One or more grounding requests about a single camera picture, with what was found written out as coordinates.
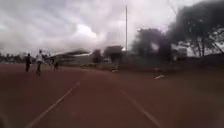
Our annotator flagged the grandstand building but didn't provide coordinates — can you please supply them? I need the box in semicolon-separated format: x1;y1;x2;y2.
49;49;94;66

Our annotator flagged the small white object on ground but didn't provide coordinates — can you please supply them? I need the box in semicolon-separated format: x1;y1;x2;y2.
154;73;165;80

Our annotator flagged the low dark fence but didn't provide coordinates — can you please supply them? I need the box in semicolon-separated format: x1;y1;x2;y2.
99;53;224;71

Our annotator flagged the person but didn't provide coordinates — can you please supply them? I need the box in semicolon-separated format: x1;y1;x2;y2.
24;53;33;73
35;49;46;76
51;56;60;72

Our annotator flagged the tall thin pole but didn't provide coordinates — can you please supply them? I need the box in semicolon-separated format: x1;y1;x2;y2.
124;5;129;54

